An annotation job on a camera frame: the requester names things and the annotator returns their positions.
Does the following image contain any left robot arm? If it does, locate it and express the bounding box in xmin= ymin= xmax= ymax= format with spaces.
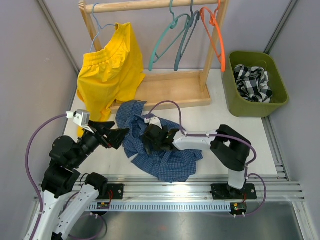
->
xmin=25 ymin=121 xmax=130 ymax=240

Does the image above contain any grey blue hanger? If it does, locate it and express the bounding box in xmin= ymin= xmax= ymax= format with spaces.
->
xmin=174 ymin=0 xmax=200 ymax=72

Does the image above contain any orange hanger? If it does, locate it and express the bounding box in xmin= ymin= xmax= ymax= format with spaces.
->
xmin=199 ymin=0 xmax=226 ymax=73

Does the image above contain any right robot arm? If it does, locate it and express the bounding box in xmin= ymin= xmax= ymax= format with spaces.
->
xmin=141 ymin=124 xmax=252 ymax=200

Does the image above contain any white slotted cable duct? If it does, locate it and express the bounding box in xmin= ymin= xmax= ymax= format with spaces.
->
xmin=84 ymin=201 xmax=231 ymax=213

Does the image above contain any yellow garment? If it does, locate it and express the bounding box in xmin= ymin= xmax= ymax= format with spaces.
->
xmin=77 ymin=22 xmax=146 ymax=122

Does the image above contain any black white checked shirt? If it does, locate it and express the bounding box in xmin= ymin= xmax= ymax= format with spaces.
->
xmin=233 ymin=64 xmax=273 ymax=103

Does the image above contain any aluminium mounting rail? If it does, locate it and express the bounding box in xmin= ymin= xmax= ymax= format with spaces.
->
xmin=33 ymin=159 xmax=307 ymax=203

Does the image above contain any light blue wire hanger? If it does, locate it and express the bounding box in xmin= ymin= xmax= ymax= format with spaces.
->
xmin=89 ymin=3 xmax=117 ymax=53

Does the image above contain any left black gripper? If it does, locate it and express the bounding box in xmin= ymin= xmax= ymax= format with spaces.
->
xmin=71 ymin=119 xmax=130 ymax=168

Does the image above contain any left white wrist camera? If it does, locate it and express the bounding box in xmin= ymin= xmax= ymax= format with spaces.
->
xmin=65 ymin=109 xmax=94 ymax=133

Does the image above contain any teal hanger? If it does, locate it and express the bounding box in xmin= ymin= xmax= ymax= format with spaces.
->
xmin=148 ymin=0 xmax=191 ymax=72

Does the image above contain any wooden clothes rack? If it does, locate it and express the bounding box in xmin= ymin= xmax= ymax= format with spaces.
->
xmin=78 ymin=0 xmax=229 ymax=110

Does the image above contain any green plastic basket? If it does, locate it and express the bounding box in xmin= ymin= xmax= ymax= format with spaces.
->
xmin=222 ymin=51 xmax=289 ymax=118

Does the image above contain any blue checked shirt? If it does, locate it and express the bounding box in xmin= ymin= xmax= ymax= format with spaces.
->
xmin=115 ymin=100 xmax=203 ymax=183

